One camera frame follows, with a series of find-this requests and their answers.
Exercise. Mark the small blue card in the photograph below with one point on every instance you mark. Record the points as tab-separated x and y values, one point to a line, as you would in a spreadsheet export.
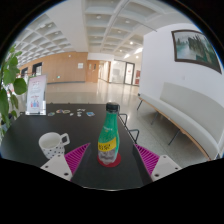
90	114

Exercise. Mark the flat round red coaster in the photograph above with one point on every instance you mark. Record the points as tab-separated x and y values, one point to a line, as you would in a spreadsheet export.
116	161

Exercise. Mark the framed landscape painting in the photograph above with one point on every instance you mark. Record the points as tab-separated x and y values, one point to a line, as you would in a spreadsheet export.
196	48

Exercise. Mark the acrylic table sign stand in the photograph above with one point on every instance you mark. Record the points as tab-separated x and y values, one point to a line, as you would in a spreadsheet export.
36	93

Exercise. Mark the green plastic drink bottle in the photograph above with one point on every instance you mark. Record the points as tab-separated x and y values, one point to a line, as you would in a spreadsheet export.
109	133

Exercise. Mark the ceiling lights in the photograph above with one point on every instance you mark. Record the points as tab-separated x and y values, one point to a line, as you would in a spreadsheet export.
138	50

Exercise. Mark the long white bench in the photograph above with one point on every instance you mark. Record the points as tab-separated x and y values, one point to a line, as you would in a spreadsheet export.
190	113

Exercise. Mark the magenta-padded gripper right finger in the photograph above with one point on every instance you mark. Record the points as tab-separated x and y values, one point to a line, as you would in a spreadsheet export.
165	165

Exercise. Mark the white polka-dot mug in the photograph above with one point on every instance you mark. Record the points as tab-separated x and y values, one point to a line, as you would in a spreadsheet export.
50	145

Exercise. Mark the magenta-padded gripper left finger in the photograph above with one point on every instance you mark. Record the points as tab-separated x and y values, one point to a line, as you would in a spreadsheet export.
56	165

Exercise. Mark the green leafy potted plant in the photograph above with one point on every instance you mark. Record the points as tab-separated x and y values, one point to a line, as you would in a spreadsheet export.
8	76

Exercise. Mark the small round badge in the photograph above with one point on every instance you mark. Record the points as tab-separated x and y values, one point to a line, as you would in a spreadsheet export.
51	114
59	111
66	111

